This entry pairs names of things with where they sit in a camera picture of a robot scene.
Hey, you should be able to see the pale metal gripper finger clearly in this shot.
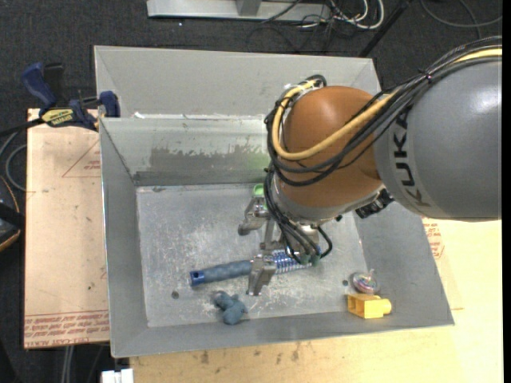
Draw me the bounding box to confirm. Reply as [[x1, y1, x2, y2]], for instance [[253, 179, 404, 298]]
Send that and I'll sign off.
[[245, 255, 277, 297], [237, 196, 269, 237]]

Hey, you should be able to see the grey metal bin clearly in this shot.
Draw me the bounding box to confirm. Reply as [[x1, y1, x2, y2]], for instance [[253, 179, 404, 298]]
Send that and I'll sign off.
[[93, 45, 455, 359]]

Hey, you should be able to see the black cylinder on white bracket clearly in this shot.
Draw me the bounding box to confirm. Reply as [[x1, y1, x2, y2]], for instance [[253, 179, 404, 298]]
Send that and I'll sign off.
[[354, 188, 395, 219]]

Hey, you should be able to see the yellow plastic block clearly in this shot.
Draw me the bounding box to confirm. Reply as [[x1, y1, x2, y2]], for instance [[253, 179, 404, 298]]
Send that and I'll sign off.
[[345, 293, 393, 320]]

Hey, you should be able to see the brown cardboard board, red print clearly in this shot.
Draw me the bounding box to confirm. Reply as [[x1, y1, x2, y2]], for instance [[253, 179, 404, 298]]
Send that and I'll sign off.
[[23, 108, 111, 350]]

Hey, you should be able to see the multicoloured spinning top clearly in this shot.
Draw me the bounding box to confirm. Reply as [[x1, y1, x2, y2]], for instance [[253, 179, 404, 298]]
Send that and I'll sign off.
[[350, 269, 381, 295]]

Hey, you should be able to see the grey-blue toy animal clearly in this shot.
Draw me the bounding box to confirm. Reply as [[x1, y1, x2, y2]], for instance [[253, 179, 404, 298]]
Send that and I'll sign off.
[[210, 290, 249, 326]]

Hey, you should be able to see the blue-handled tool, chrome ribbed end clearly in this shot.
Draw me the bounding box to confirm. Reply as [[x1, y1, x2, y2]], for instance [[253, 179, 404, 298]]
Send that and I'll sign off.
[[188, 249, 313, 289]]

